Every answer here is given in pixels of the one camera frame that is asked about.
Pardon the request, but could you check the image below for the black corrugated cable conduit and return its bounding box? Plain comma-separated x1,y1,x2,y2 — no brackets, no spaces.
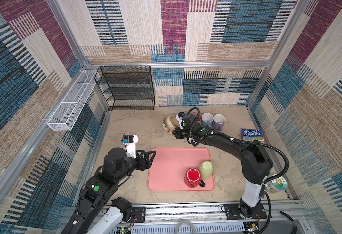
232,138,290,185

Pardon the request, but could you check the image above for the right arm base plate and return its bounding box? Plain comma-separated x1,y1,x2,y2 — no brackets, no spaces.
223,202,268,220

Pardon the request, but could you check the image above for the purple ceramic mug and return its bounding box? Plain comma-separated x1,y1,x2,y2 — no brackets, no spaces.
212,114,226,132

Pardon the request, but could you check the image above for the white wire mesh basket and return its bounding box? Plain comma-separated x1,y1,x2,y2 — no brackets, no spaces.
47,70,97,131

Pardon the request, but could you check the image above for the red ceramic mug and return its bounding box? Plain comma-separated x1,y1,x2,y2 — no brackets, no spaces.
184,168,206,188

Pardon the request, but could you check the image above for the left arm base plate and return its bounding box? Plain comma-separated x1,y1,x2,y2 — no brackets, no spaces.
122,206,146,224

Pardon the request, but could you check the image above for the pink plastic tray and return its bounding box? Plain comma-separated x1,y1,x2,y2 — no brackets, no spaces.
148,147,215,191

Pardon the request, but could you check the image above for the pink ghost mug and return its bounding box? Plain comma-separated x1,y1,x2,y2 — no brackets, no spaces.
192,112,201,123

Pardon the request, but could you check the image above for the black wire shelf rack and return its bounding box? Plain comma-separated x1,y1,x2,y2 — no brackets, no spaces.
95,66,155,111

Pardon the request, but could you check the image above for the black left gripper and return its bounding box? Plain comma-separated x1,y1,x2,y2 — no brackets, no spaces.
115,148,155,184

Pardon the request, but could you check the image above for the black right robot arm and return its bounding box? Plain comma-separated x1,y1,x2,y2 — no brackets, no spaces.
173,112,273,219

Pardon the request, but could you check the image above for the blue treehouse book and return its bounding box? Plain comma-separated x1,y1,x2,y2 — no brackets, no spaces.
241,128,264,143

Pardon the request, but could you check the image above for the blue ceramic mug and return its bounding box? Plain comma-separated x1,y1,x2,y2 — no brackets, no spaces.
201,113,214,127

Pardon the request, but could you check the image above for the light green mug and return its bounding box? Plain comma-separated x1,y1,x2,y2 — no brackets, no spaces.
198,161,214,180

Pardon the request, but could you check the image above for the beige ceramic teapot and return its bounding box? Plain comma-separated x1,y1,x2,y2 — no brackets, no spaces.
162,115,180,137

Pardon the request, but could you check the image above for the grey hose loop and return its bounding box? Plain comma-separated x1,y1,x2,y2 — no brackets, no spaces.
174,219,198,234

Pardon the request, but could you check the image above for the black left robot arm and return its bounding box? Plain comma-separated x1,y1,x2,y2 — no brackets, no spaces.
62,148,156,234

